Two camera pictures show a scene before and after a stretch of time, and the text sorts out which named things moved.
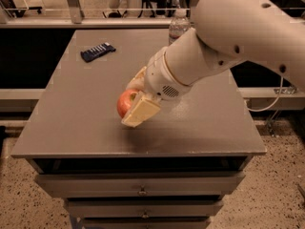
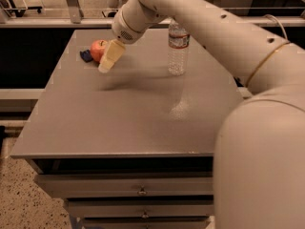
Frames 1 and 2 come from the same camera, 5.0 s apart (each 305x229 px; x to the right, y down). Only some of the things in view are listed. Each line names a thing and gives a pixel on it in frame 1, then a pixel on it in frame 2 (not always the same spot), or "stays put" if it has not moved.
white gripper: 159,76 → 122,28
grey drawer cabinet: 172,171 stays put
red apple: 125,101 → 97,49
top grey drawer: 195,184 stays put
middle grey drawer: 143,208 stays put
